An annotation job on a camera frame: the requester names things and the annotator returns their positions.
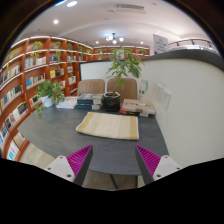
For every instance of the cream yellow striped towel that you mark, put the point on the cream yellow striped towel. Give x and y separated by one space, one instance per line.
109 126

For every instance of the stack of dark books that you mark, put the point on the stack of dark books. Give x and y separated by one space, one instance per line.
89 101

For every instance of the white purple sign board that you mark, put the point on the white purple sign board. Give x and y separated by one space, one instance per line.
160 44

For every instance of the orange wooden bookshelf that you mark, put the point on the orange wooden bookshelf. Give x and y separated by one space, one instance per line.
30 62

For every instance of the left tan chair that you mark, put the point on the left tan chair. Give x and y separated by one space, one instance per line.
96 86

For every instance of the ceiling lamp cluster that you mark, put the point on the ceiling lamp cluster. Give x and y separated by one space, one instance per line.
114 39

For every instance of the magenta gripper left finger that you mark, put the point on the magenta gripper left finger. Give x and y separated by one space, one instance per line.
73 167

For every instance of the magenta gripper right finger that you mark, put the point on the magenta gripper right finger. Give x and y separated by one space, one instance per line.
154 167

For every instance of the white book stack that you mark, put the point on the white book stack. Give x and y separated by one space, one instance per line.
68 103

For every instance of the tall plant in black pot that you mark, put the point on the tall plant in black pot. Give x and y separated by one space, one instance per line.
124 62

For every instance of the tan chair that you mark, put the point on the tan chair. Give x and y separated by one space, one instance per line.
96 86
128 91

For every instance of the white wall switch panel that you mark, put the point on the white wall switch panel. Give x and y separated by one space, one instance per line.
165 98

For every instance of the right tan chair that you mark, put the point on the right tan chair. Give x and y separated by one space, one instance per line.
128 91

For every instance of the stack of red-white books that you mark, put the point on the stack of red-white books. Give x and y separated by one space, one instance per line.
136 107

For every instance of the leafy plant in white pot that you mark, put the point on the leafy plant in white pot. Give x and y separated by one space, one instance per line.
49 93

